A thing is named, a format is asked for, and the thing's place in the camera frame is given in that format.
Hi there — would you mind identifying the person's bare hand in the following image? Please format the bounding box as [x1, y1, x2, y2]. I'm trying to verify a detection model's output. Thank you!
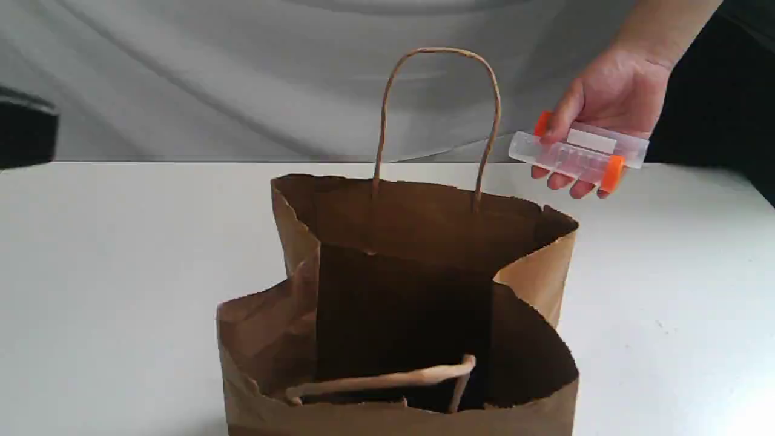
[531, 46, 673, 200]

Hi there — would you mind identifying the brown paper bag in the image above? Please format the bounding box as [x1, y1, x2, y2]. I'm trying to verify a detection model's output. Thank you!
[217, 65, 579, 435]

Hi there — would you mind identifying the clear tube with orange caps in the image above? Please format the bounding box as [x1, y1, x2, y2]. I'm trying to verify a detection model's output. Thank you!
[509, 111, 650, 193]

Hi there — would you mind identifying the person's bare forearm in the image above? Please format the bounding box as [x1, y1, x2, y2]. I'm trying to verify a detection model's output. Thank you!
[611, 1, 722, 70]

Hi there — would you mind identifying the white backdrop cloth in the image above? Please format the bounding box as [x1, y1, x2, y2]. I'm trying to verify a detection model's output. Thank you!
[0, 0, 721, 164]

